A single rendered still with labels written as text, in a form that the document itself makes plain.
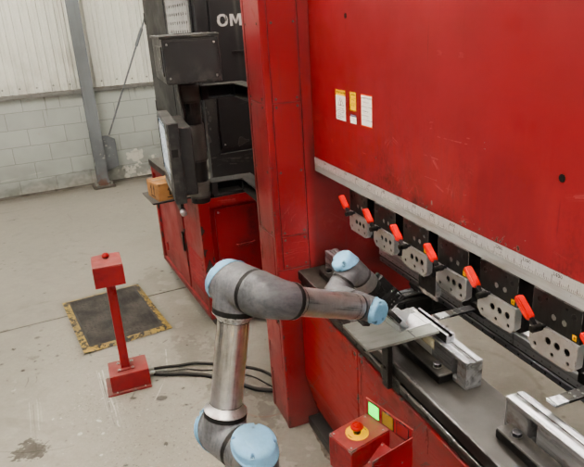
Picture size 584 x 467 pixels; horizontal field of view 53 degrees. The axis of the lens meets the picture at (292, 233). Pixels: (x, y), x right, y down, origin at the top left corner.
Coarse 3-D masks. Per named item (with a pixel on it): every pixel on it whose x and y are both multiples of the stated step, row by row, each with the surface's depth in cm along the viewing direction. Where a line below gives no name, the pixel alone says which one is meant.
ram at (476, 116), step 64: (320, 0) 223; (384, 0) 181; (448, 0) 152; (512, 0) 131; (576, 0) 115; (320, 64) 234; (384, 64) 187; (448, 64) 156; (512, 64) 134; (576, 64) 117; (320, 128) 245; (384, 128) 195; (448, 128) 161; (512, 128) 138; (576, 128) 120; (448, 192) 167; (512, 192) 142; (576, 192) 123; (576, 256) 126
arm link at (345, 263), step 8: (336, 256) 178; (344, 256) 175; (352, 256) 175; (336, 264) 175; (344, 264) 174; (352, 264) 174; (360, 264) 176; (336, 272) 176; (344, 272) 175; (352, 272) 175; (360, 272) 176; (368, 272) 179; (352, 280) 175; (360, 280) 177
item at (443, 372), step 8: (400, 344) 201; (408, 344) 200; (416, 344) 200; (408, 352) 197; (416, 352) 195; (424, 352) 195; (416, 360) 193; (424, 360) 190; (432, 360) 190; (424, 368) 189; (432, 368) 186; (440, 368) 185; (432, 376) 185; (440, 376) 182; (448, 376) 183
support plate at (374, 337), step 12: (348, 324) 196; (360, 324) 196; (372, 324) 195; (384, 324) 195; (360, 336) 188; (372, 336) 188; (384, 336) 187; (396, 336) 187; (408, 336) 186; (420, 336) 187; (372, 348) 181
